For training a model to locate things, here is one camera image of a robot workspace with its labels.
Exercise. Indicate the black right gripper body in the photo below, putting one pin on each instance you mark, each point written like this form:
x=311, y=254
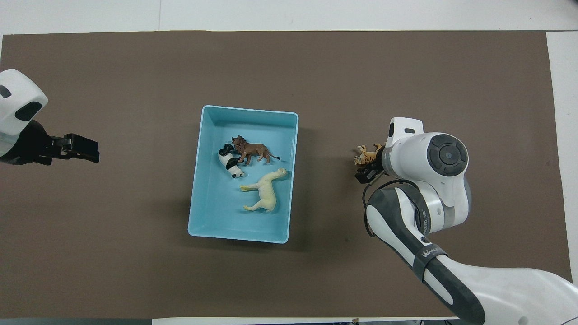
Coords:
x=379, y=164

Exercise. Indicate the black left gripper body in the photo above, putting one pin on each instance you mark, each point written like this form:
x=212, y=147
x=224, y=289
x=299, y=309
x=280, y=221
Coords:
x=29, y=146

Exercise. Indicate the orange striped tiger toy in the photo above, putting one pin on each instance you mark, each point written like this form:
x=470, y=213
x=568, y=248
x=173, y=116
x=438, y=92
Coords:
x=368, y=156

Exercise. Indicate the cream horse toy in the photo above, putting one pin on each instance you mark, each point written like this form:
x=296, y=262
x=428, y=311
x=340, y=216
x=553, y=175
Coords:
x=267, y=194

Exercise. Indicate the brown lion toy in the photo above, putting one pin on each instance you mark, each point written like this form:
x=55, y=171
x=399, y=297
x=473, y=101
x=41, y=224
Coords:
x=255, y=150

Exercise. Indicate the black white panda toy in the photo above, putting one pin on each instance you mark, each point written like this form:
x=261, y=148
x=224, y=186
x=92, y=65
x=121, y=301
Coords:
x=230, y=164

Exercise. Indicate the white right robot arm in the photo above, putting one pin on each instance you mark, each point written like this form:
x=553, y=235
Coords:
x=429, y=180

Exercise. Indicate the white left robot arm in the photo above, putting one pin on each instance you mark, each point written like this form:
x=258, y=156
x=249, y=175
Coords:
x=18, y=99

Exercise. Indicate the light blue storage box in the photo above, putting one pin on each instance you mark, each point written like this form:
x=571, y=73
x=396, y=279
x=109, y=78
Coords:
x=216, y=212

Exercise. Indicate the brown table mat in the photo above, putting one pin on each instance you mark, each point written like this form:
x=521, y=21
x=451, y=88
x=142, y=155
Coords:
x=135, y=271

